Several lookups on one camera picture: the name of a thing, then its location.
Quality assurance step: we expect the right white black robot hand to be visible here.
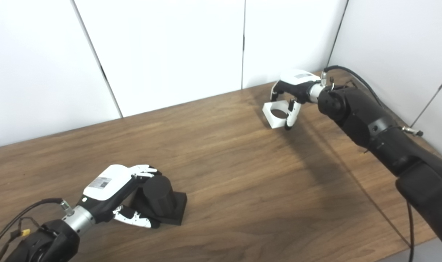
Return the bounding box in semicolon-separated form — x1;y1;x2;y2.
270;69;325;131

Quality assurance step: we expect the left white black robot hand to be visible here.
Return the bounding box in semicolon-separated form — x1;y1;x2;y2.
75;164;162;229

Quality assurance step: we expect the white square piece with hole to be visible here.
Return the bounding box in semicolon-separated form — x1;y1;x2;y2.
262;100;298;129

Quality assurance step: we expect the black cylinder peg with base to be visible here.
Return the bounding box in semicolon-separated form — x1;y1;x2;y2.
128;175;188;226

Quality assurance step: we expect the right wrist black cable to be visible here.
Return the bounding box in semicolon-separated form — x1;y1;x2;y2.
321;65;424;262

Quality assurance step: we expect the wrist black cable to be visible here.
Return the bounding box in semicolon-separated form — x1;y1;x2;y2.
0;198;74;262
321;65;424;262

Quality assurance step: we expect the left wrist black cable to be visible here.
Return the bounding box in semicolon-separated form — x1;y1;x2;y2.
0;198;74;262

